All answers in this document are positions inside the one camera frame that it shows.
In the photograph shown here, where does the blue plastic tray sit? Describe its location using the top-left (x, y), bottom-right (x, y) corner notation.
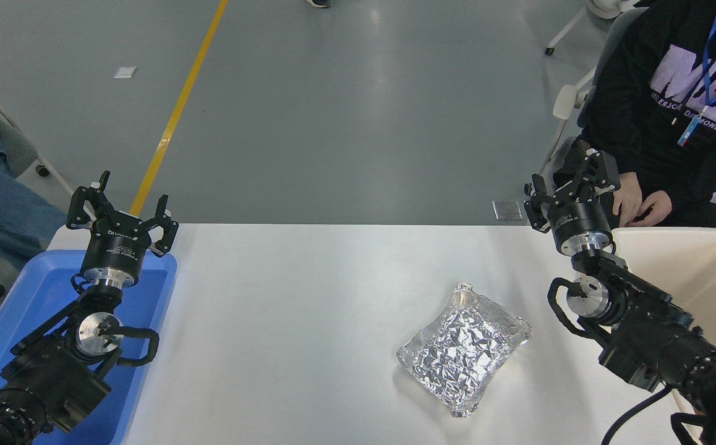
top-left (0, 249), bottom-right (178, 445)

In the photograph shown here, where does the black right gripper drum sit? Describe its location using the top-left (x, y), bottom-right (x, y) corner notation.
top-left (547, 199), bottom-right (614, 250)

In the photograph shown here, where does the blue lanyard with badge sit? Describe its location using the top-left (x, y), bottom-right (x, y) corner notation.
top-left (678, 11), bottom-right (716, 147)

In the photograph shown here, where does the grey chair with white armrests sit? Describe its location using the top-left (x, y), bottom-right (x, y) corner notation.
top-left (537, 6), bottom-right (716, 198)

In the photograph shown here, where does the large pale plastic bin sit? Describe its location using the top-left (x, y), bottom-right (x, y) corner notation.
top-left (612, 227), bottom-right (716, 445)

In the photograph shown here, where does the person's left hand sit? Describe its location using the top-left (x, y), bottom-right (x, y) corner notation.
top-left (634, 190), bottom-right (675, 227)

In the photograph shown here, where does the white wheeled chair base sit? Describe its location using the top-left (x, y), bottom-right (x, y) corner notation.
top-left (543, 0), bottom-right (643, 57)

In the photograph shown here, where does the person's right hand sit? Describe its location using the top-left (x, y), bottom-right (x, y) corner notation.
top-left (612, 172), bottom-right (644, 227)

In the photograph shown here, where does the crumpled silver foil tray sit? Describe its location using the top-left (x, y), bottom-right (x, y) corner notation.
top-left (396, 282), bottom-right (533, 418)

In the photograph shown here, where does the person with lanyard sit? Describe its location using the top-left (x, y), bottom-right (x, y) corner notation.
top-left (553, 0), bottom-right (716, 231)

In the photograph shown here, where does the grey wheeled chair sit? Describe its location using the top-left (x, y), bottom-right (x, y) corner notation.
top-left (0, 83), bottom-right (77, 197)

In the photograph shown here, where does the silver floor socket plate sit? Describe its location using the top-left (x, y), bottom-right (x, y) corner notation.
top-left (492, 199), bottom-right (524, 221)

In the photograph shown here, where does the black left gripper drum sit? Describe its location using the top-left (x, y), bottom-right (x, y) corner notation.
top-left (80, 214), bottom-right (155, 281)

